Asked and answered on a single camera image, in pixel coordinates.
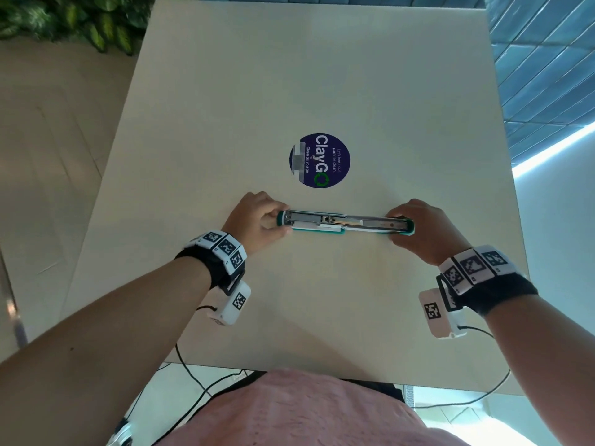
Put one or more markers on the person's left hand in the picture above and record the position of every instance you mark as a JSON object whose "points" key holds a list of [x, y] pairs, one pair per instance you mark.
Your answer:
{"points": [[248, 218]]}

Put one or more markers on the person's right hand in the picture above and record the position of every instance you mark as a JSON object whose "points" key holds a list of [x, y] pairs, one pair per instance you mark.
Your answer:
{"points": [[432, 232]]}

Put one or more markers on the person's left thumb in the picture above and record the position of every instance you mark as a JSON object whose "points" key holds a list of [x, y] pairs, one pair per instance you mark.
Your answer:
{"points": [[278, 231]]}

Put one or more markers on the person's right thumb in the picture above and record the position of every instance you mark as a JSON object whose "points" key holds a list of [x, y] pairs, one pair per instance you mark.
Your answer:
{"points": [[400, 240]]}

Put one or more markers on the teal stapler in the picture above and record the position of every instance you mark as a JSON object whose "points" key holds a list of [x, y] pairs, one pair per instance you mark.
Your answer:
{"points": [[344, 222]]}

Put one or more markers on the person's right forearm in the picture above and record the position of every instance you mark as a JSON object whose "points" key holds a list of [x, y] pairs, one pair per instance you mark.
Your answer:
{"points": [[553, 366]]}

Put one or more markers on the person's left forearm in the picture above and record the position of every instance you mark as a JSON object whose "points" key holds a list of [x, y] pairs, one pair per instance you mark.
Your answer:
{"points": [[107, 348]]}

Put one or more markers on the black wristband with marker tiles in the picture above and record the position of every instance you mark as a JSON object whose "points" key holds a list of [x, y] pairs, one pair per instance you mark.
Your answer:
{"points": [[483, 278], [218, 255]]}

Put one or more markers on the grey tape strip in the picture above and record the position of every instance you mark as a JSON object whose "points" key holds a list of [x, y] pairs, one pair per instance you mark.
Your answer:
{"points": [[300, 158]]}

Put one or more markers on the dark blue round sticker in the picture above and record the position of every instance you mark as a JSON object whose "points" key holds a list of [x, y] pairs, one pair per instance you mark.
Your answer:
{"points": [[320, 160]]}

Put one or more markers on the black trousers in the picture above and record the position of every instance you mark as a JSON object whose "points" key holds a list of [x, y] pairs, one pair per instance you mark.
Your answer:
{"points": [[372, 390]]}

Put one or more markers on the white light strip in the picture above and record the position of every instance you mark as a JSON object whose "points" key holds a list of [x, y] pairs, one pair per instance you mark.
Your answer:
{"points": [[553, 153]]}

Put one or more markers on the pink shirt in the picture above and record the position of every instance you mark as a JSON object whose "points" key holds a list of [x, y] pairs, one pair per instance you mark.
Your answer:
{"points": [[297, 413]]}

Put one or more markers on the metal furniture leg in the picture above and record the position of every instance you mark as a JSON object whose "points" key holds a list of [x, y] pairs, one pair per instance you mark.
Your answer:
{"points": [[11, 306]]}

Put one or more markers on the green leafy plant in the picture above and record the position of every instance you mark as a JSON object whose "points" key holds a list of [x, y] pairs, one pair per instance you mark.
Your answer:
{"points": [[79, 18]]}

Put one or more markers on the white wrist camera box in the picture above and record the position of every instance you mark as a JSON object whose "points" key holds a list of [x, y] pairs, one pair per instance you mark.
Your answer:
{"points": [[232, 304], [437, 313]]}

